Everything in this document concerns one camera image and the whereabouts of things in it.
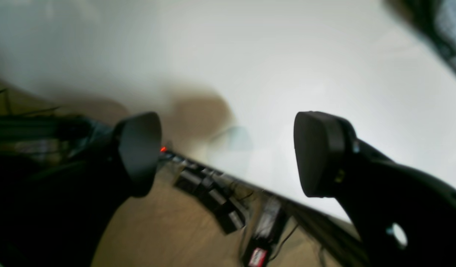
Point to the grey t-shirt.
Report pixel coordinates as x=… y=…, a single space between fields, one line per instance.
x=435 y=20

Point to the white power strip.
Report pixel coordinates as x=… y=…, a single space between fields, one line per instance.
x=205 y=185

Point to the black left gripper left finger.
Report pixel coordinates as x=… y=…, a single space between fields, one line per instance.
x=56 y=217

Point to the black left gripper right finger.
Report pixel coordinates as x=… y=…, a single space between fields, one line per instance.
x=405 y=217

